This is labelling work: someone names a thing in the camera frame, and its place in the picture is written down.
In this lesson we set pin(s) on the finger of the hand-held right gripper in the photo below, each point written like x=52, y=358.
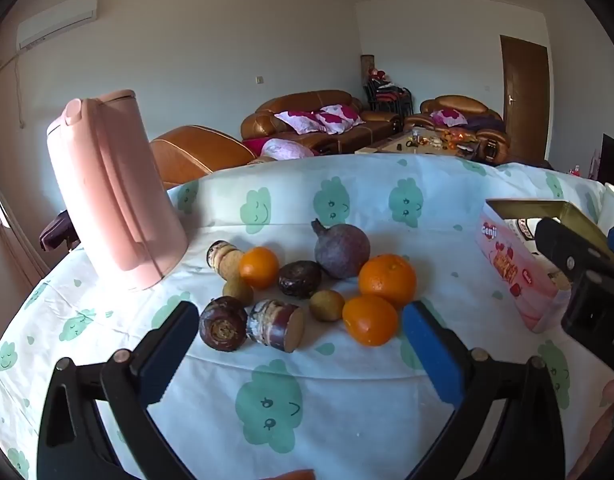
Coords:
x=562, y=242

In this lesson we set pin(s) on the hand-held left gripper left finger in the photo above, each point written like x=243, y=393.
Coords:
x=157, y=362

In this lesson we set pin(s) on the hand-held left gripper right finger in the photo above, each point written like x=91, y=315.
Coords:
x=432, y=352

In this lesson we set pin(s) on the pink rectangular tin box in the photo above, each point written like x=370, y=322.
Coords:
x=517, y=265

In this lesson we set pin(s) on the medium orange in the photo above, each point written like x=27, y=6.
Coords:
x=370, y=321

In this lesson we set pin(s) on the large orange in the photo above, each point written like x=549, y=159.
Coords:
x=388, y=280

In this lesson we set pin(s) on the brown kiwi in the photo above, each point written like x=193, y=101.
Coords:
x=326, y=306

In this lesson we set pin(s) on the cut yam piece beige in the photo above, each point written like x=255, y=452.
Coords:
x=224, y=259

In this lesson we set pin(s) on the cut purple yam piece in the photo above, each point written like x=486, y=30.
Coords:
x=277, y=325

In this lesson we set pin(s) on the purple pomegranate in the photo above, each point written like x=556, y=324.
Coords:
x=342, y=250

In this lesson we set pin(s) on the small orange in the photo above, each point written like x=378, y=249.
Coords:
x=259, y=267

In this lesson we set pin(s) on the dark passion fruit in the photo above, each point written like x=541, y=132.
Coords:
x=299, y=279

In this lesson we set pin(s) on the person's right forearm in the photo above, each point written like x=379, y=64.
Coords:
x=604, y=435

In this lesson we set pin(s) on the brown leather armchair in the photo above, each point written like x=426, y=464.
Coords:
x=197, y=152
x=489, y=137

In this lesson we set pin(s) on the white cloud print tablecloth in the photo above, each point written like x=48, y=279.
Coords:
x=307, y=410

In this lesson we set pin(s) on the brown wooden door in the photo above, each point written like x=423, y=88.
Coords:
x=524, y=100

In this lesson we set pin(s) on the pink floral cushion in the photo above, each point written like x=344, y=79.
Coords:
x=299, y=121
x=339, y=117
x=448, y=117

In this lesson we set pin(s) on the pink electric kettle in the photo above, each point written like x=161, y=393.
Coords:
x=112, y=195

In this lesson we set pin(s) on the wooden coffee table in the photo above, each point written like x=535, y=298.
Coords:
x=387, y=144

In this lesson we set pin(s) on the brown leather sofa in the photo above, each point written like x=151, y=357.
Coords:
x=372, y=122

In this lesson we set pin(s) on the stack of dark chairs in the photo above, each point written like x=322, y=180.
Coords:
x=387, y=92

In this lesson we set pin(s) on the pale pink cushion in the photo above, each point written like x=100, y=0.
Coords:
x=287, y=150

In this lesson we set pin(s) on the tall beige floor vase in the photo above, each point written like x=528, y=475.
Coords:
x=367, y=72

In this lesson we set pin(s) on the white air conditioner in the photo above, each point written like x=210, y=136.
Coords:
x=54, y=20

